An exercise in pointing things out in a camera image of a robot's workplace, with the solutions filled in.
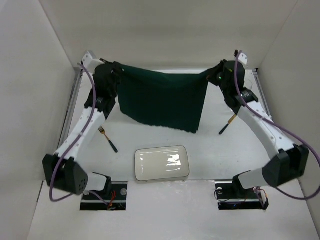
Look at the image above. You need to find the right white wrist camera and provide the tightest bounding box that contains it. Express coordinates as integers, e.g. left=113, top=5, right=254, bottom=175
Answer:
left=236, top=50, right=248, bottom=66

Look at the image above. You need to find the dark green cloth placemat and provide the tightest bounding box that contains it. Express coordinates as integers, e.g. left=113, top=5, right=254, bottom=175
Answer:
left=117, top=65, right=208, bottom=134

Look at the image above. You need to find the white rectangular plate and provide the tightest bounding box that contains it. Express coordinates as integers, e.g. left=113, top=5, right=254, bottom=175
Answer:
left=134, top=145, right=190, bottom=182

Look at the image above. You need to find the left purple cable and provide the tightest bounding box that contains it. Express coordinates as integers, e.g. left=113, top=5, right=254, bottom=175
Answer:
left=48, top=63, right=111, bottom=204

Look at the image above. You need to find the clear wine glass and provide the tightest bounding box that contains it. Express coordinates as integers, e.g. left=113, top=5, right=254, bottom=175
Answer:
left=244, top=78, right=253, bottom=90

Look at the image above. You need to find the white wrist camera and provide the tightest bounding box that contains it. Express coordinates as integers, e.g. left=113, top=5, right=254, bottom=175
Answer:
left=236, top=50, right=248, bottom=66
left=82, top=50, right=103, bottom=71

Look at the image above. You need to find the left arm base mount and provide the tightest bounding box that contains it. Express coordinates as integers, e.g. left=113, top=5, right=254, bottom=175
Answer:
left=80, top=173, right=128, bottom=211

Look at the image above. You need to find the gold fork dark handle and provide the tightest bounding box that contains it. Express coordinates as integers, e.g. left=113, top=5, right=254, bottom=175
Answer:
left=98, top=126, right=119, bottom=153

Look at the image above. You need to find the left aluminium rail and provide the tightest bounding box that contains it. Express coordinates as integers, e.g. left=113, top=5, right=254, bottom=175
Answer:
left=57, top=67, right=83, bottom=148

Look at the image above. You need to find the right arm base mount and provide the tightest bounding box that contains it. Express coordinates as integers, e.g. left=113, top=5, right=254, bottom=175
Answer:
left=214, top=180, right=269, bottom=211

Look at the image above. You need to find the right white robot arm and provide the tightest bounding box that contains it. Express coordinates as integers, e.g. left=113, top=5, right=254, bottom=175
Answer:
left=206, top=60, right=309, bottom=194

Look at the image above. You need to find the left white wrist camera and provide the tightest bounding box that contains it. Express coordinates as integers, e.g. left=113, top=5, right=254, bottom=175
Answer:
left=82, top=50, right=103, bottom=71

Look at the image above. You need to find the gold knife dark handle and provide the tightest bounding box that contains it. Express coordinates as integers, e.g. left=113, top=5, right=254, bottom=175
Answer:
left=218, top=114, right=237, bottom=135

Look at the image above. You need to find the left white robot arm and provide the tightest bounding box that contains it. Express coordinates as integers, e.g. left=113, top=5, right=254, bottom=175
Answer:
left=42, top=61, right=123, bottom=198

